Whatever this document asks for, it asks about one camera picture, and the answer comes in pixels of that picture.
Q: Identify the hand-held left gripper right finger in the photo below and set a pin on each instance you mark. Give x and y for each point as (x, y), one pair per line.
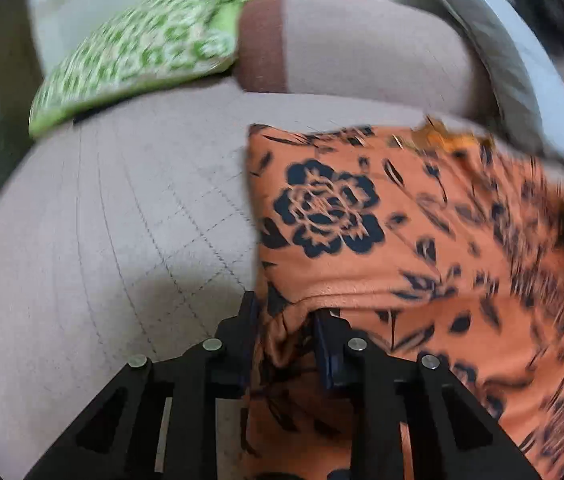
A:
(328, 355)

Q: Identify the beige quilted sofa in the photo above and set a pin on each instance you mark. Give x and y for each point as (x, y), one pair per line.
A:
(112, 220)

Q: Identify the orange floral printed cloth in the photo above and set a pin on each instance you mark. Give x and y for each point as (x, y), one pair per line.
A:
(411, 240)

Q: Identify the beige sofa back cushion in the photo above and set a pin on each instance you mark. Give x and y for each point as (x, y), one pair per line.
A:
(361, 50)

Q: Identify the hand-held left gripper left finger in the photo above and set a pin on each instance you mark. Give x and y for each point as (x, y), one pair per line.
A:
(249, 340)

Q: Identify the green patterned pillow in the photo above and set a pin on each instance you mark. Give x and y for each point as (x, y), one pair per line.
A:
(137, 55)

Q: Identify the light grey cloth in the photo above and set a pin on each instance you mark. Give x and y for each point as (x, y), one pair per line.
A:
(516, 60)

